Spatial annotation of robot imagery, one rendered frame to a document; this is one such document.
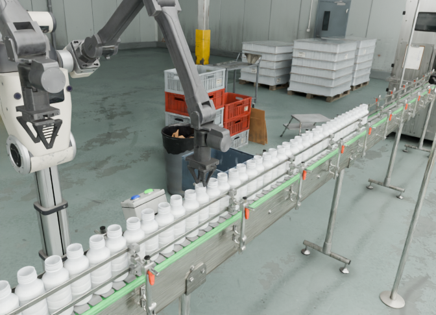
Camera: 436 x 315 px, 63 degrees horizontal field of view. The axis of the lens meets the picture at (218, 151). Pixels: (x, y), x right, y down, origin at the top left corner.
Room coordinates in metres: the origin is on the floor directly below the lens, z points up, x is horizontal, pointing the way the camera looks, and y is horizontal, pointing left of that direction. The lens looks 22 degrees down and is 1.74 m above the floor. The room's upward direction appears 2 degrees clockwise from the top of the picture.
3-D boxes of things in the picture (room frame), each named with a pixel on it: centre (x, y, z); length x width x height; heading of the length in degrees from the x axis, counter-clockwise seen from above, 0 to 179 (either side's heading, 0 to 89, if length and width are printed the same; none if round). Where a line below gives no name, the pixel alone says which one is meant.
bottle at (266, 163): (1.43, -0.21, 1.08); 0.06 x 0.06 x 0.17
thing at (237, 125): (4.55, -0.08, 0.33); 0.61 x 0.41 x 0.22; 144
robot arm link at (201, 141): (1.11, 0.05, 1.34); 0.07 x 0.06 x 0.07; 52
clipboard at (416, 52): (5.11, -2.63, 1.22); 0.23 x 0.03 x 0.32; 51
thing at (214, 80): (3.94, 0.28, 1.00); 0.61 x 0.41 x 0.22; 149
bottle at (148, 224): (0.93, 0.20, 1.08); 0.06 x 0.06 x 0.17
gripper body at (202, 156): (1.11, 0.05, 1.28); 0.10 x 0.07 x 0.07; 51
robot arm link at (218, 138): (1.09, 0.02, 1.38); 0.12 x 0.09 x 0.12; 52
